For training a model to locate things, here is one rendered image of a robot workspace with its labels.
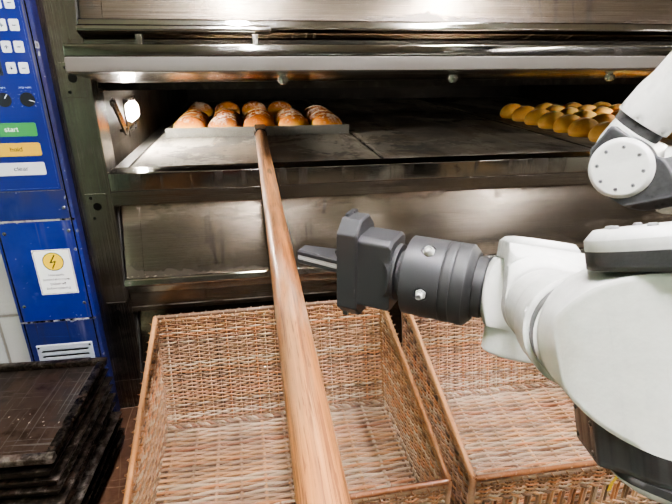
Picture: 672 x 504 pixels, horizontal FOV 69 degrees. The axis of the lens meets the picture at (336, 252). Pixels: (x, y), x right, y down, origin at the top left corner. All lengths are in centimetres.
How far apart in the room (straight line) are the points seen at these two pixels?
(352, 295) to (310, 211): 62
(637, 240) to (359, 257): 34
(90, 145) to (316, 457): 94
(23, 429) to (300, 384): 77
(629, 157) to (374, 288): 37
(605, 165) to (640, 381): 50
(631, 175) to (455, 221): 60
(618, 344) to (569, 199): 114
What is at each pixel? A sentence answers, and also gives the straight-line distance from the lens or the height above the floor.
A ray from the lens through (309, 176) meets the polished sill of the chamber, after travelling 112.
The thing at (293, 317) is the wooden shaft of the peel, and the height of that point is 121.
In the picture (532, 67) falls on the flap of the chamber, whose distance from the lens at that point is 108.
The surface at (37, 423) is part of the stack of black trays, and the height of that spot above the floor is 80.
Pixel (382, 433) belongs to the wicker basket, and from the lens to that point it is 123.
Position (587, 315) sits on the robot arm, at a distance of 28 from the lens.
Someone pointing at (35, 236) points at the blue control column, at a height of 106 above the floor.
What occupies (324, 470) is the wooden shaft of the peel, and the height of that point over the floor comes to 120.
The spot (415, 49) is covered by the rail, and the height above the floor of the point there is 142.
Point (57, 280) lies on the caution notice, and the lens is 123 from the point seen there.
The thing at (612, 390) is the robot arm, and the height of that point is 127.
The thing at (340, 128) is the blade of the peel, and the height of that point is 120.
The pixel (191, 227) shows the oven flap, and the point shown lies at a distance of 117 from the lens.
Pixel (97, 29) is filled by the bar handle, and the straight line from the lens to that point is 101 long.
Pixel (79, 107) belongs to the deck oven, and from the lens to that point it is 114.
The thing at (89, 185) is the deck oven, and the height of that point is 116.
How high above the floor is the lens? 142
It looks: 22 degrees down
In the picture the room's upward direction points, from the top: straight up
